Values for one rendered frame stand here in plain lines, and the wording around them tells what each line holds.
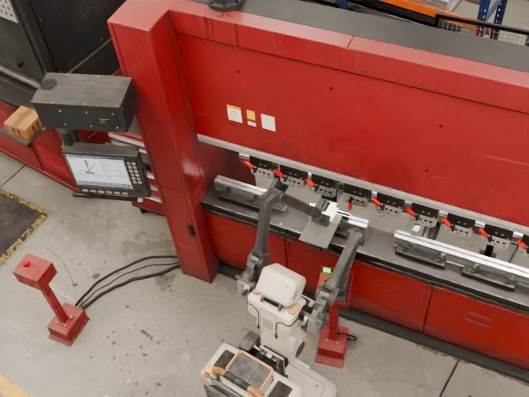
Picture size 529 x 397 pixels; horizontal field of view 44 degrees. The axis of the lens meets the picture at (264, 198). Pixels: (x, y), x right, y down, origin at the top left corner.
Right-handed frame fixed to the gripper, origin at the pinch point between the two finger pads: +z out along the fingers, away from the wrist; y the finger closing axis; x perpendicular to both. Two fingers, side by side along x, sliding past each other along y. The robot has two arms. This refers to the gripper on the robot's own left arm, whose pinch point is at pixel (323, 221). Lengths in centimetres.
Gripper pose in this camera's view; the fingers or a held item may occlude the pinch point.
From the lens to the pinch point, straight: 404.3
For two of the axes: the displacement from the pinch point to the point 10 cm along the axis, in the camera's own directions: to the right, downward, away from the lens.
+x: -3.4, 9.3, -1.4
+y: -9.0, -2.8, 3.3
